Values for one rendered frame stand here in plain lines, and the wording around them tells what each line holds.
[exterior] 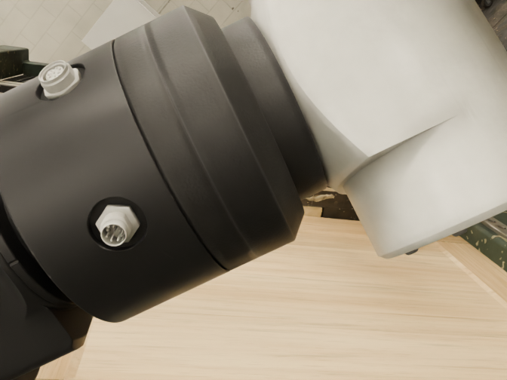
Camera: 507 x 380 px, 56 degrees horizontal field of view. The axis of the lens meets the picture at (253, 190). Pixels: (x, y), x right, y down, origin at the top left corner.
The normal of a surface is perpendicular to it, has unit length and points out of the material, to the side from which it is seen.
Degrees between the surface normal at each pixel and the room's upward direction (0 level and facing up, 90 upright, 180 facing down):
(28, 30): 90
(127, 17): 90
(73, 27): 90
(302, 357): 56
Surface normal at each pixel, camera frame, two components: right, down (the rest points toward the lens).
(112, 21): 0.09, 0.35
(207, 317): 0.14, -0.94
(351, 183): -0.90, 0.36
